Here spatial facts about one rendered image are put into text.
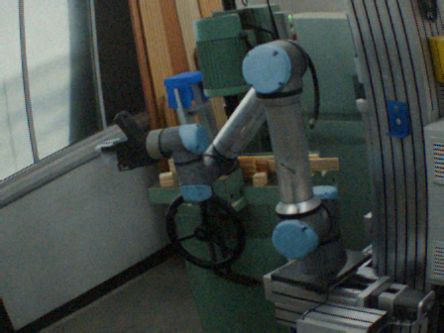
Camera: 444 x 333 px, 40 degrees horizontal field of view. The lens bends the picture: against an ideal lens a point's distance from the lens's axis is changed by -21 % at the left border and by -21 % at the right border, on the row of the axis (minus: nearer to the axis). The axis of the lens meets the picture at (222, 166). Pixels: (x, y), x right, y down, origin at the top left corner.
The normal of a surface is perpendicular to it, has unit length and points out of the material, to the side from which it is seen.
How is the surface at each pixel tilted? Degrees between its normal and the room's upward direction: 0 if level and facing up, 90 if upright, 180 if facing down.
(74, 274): 90
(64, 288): 90
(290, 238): 98
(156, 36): 87
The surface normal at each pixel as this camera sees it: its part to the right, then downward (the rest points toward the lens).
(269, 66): -0.47, 0.18
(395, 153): -0.75, 0.29
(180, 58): 0.80, -0.04
